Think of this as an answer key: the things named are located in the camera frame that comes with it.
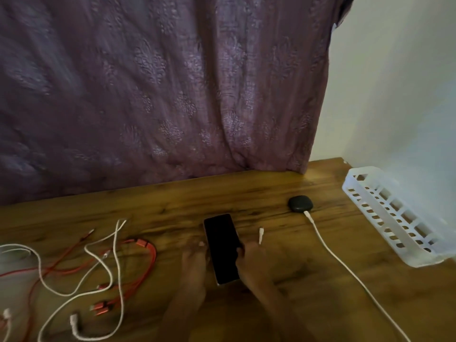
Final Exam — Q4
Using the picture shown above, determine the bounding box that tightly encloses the person's right forearm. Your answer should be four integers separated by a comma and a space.
249, 279, 318, 342

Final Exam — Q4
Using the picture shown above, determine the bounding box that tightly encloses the white braided cable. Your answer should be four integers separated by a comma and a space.
37, 229, 126, 342

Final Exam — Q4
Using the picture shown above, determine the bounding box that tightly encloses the black smartphone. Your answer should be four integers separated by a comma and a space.
203, 213, 247, 286

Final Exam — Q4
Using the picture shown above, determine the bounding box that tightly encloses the purple patterned curtain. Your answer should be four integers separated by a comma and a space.
0, 0, 357, 207

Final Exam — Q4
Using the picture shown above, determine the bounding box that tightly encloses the white cable plug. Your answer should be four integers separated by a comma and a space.
0, 308, 13, 342

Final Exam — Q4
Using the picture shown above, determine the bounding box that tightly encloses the red multi-head charging cable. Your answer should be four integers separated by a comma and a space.
0, 228, 157, 342

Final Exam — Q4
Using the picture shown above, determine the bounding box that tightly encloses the person's left forearm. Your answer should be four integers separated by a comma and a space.
156, 286, 215, 342

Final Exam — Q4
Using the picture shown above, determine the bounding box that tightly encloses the person's left hand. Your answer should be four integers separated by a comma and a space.
181, 240, 211, 297

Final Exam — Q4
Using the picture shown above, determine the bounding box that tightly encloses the black earbuds case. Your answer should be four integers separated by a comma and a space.
287, 195, 314, 213

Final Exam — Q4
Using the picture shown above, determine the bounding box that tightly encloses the white charging cable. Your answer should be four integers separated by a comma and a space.
304, 211, 412, 342

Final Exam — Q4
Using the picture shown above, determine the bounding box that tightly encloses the white plastic slotted basket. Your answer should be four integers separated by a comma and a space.
342, 166, 456, 268

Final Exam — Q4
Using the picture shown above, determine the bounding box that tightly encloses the person's right hand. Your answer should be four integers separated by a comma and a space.
235, 242, 276, 292

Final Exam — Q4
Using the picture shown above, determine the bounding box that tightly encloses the white looped cable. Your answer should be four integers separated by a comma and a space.
0, 219, 128, 298

